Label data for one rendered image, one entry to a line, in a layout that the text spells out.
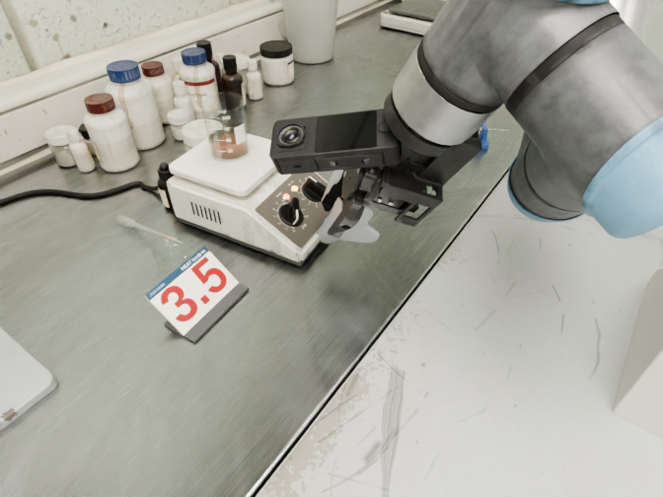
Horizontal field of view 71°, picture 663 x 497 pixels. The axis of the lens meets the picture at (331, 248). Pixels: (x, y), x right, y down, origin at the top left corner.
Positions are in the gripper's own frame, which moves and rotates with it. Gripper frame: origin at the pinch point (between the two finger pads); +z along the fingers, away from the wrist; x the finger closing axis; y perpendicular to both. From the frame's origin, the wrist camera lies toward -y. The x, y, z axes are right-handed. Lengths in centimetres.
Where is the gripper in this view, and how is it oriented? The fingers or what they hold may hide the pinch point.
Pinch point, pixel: (323, 218)
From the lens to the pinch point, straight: 53.7
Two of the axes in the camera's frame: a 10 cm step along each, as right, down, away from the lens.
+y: 9.3, 2.4, 2.7
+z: -3.5, 4.1, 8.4
